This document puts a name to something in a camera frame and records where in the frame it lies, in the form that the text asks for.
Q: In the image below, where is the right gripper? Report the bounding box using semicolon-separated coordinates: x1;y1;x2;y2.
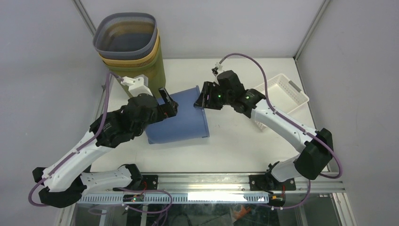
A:
194;82;233;111

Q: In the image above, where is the blue plastic bucket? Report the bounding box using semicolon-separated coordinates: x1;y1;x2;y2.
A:
145;86;210;145

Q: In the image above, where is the green slatted basket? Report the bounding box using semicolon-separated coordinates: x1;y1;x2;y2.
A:
106;37;167;98

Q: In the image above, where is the yellow slatted basket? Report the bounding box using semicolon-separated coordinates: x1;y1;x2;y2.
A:
98;28;160;68

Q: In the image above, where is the white plastic tray basket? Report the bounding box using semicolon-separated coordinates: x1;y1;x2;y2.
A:
267;73;310;114

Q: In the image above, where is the grey slatted basket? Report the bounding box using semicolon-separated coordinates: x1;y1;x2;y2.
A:
93;12;158;60

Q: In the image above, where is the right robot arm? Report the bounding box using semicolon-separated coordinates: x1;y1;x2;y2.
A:
194;70;333;191

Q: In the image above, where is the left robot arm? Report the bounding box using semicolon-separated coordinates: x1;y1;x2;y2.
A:
32;88;178;208

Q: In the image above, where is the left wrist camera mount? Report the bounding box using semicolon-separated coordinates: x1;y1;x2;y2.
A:
121;74;153;97

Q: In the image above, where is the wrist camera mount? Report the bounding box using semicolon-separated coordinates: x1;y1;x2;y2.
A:
121;74;153;97
211;62;223;76

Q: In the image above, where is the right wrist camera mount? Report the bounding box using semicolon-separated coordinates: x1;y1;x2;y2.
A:
211;62;223;76

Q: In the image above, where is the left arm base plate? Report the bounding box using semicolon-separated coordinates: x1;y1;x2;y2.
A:
124;174;159;191

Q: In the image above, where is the aluminium frame rail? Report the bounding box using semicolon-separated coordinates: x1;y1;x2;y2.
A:
65;173;347;194

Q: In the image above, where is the white slotted cable duct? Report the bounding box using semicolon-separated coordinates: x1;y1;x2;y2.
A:
78;192;269;205

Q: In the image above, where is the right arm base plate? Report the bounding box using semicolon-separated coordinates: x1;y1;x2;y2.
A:
248;174;296;192

